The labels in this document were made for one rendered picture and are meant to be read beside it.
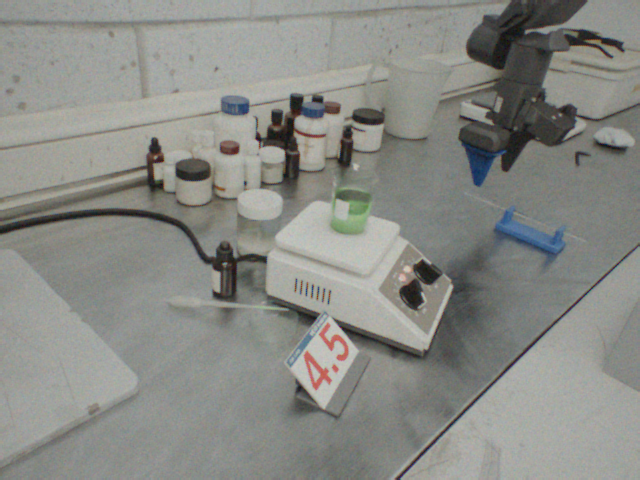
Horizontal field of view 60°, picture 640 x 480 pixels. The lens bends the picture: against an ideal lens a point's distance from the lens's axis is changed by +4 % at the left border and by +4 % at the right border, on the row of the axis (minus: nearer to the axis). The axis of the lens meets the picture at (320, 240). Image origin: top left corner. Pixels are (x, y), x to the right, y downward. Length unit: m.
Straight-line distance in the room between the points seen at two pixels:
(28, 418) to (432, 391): 0.37
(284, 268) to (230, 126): 0.36
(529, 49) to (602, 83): 0.80
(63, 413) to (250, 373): 0.17
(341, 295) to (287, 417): 0.15
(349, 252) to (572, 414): 0.27
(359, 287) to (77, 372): 0.29
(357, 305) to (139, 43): 0.57
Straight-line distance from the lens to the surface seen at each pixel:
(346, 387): 0.56
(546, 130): 0.83
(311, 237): 0.61
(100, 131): 0.90
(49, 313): 0.65
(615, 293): 0.84
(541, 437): 0.58
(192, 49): 1.00
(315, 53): 1.20
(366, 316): 0.60
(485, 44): 0.88
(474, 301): 0.72
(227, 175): 0.86
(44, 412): 0.55
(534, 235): 0.90
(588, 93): 1.63
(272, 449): 0.51
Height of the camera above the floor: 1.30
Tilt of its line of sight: 31 degrees down
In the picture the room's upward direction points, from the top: 7 degrees clockwise
